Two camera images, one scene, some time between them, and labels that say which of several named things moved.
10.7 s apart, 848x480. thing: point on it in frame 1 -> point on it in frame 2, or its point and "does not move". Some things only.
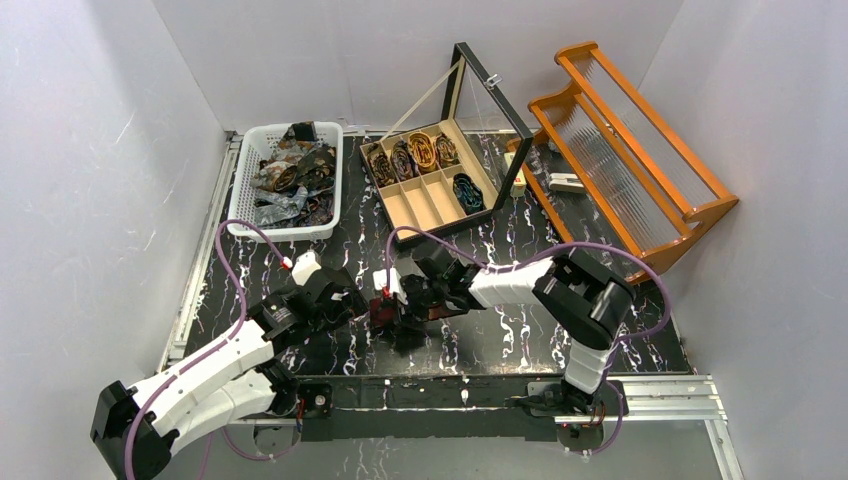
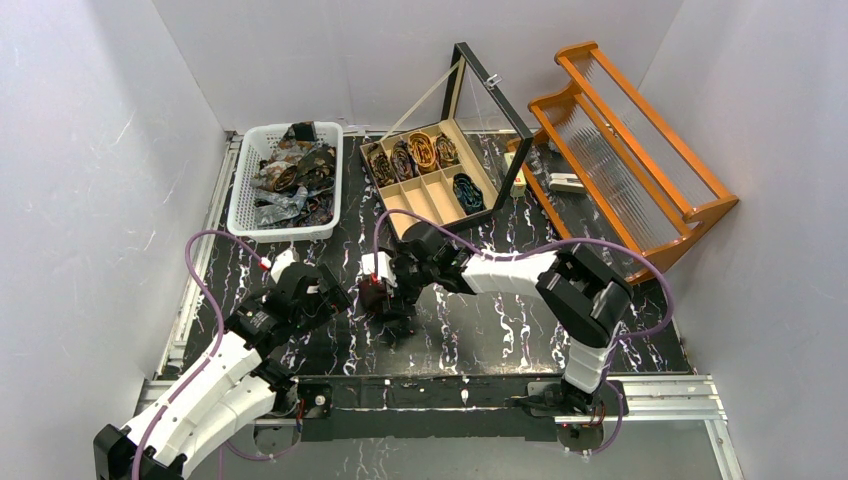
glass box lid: (490, 135) does not move
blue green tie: (468, 194) does not move
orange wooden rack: (600, 142) does not move
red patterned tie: (385, 313) -> (372, 293)
